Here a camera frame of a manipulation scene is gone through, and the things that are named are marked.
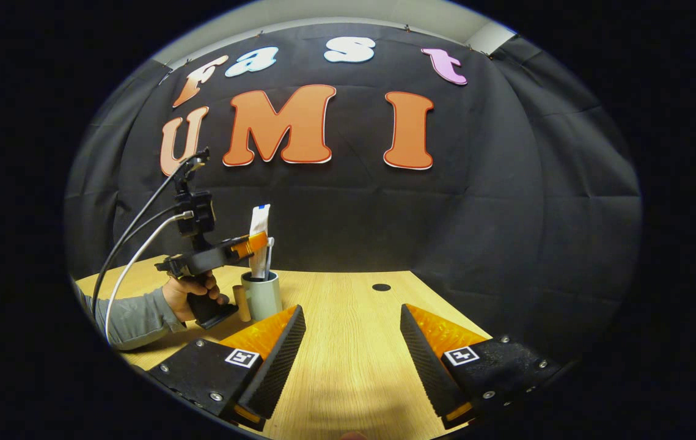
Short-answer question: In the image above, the white toothpaste tube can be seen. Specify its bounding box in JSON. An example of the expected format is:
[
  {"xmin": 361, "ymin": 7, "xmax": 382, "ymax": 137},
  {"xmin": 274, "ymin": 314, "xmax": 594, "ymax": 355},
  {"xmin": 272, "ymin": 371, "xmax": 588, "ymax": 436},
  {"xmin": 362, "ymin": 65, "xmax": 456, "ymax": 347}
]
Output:
[{"xmin": 249, "ymin": 204, "xmax": 271, "ymax": 281}]

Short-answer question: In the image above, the grey-blue cup with wooden handle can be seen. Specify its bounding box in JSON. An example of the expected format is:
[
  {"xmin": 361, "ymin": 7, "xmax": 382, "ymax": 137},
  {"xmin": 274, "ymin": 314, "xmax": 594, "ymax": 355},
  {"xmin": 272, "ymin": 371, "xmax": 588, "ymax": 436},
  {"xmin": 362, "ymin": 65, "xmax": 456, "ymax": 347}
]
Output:
[{"xmin": 232, "ymin": 271, "xmax": 283, "ymax": 323}]

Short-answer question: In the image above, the wooden desktop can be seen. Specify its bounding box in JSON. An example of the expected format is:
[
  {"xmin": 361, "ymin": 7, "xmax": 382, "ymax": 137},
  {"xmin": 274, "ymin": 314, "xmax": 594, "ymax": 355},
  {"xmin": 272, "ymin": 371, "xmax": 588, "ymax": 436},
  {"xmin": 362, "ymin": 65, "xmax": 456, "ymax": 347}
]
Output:
[{"xmin": 73, "ymin": 255, "xmax": 492, "ymax": 440}]

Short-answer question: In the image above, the white cable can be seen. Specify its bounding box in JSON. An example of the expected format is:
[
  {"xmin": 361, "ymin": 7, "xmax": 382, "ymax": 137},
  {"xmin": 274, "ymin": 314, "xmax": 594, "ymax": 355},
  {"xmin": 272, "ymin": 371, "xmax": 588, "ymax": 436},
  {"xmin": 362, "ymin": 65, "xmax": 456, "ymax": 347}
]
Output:
[{"xmin": 104, "ymin": 211, "xmax": 194, "ymax": 344}]

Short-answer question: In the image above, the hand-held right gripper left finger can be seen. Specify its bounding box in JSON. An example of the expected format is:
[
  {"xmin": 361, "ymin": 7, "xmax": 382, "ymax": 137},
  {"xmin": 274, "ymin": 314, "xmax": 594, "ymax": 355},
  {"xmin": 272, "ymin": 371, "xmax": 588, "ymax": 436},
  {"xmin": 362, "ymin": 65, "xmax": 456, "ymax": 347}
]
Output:
[{"xmin": 147, "ymin": 304, "xmax": 307, "ymax": 431}]

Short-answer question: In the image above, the black cable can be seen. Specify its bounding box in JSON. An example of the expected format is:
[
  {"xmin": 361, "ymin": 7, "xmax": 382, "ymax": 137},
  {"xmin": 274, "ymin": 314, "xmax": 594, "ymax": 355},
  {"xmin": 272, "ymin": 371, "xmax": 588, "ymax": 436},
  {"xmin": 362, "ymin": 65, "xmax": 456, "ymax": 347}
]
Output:
[
  {"xmin": 94, "ymin": 205, "xmax": 180, "ymax": 294},
  {"xmin": 91, "ymin": 150, "xmax": 209, "ymax": 318}
]

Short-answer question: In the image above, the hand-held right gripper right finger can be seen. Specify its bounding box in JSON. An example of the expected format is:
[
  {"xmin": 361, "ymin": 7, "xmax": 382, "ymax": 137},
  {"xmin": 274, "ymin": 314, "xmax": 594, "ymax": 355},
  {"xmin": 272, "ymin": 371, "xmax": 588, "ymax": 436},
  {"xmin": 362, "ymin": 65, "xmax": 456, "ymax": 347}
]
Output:
[{"xmin": 400, "ymin": 304, "xmax": 562, "ymax": 430}]

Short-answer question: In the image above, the black backdrop cloth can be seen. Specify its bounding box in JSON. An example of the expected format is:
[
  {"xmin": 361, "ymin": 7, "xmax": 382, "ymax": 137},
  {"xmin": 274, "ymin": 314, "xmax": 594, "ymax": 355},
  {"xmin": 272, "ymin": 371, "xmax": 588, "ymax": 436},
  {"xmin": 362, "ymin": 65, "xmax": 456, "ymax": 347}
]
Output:
[{"xmin": 65, "ymin": 23, "xmax": 643, "ymax": 367}]

